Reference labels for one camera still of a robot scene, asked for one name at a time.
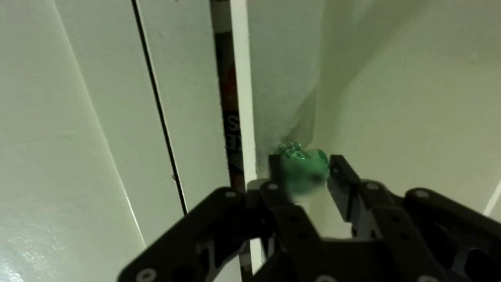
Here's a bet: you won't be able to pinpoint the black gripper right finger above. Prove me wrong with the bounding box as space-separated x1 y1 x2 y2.
327 152 501 282

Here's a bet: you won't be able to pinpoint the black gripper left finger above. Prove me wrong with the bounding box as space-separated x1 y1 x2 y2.
115 152 319 282

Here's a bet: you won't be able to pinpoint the green glass door knob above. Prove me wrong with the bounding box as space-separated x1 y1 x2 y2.
272 138 331 198

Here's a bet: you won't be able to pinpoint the cream cabinet door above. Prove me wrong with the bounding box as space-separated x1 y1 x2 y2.
228 0 501 282
0 0 191 282

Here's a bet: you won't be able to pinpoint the white upper cabinet doors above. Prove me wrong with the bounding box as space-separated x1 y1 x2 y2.
130 0 247 282

